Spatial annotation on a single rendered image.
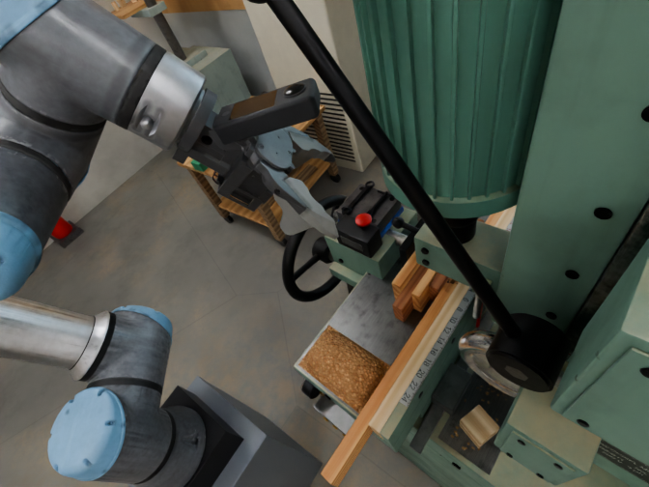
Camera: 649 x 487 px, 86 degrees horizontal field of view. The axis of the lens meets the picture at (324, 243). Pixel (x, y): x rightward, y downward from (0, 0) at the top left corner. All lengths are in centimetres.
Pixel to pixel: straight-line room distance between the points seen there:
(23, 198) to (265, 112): 23
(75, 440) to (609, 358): 81
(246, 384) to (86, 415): 98
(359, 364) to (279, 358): 114
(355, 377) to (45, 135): 50
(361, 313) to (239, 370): 118
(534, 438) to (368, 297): 37
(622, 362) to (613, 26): 17
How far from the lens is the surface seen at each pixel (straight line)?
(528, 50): 29
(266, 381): 171
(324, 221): 41
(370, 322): 66
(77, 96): 41
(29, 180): 41
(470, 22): 28
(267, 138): 42
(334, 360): 60
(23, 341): 88
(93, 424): 84
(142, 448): 88
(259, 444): 104
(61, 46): 39
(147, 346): 91
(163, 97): 38
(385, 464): 151
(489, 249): 52
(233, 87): 269
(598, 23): 26
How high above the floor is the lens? 149
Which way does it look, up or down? 49 degrees down
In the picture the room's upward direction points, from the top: 23 degrees counter-clockwise
